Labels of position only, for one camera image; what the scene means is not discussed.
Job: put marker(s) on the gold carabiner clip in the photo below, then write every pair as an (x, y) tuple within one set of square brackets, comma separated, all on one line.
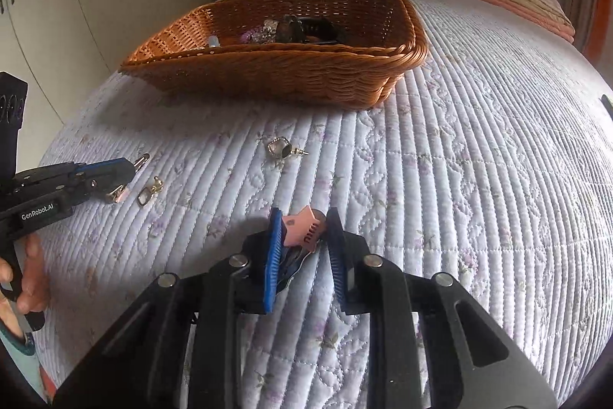
[(141, 162)]

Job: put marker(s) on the black hair claw clip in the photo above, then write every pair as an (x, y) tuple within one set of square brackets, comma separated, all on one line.
[(292, 28)]

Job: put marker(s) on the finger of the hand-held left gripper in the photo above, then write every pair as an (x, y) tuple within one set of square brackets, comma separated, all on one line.
[(105, 168), (100, 187)]

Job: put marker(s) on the light blue nail file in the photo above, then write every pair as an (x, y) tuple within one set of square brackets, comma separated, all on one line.
[(213, 41)]

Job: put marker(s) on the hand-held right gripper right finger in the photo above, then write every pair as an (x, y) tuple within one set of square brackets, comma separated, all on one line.
[(335, 255)]

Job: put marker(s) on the dark stud earring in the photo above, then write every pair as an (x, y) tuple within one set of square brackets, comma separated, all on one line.
[(293, 151)]

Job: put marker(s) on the silver square earring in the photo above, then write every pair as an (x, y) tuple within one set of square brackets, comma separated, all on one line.
[(277, 147)]

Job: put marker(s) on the pink gold charm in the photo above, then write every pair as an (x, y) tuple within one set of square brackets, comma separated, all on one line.
[(117, 196)]

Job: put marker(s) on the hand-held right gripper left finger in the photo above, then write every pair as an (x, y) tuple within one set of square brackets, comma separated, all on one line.
[(274, 255)]

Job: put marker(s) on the gold clasp charm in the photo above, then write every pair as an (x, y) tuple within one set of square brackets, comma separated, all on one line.
[(143, 198)]

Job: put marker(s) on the brown wicker basket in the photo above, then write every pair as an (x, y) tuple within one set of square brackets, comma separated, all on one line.
[(287, 73)]

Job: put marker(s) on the person's left hand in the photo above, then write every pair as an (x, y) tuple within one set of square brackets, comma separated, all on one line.
[(36, 279)]

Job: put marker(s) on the black bed brush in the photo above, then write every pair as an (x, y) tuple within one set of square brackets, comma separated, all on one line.
[(608, 104)]

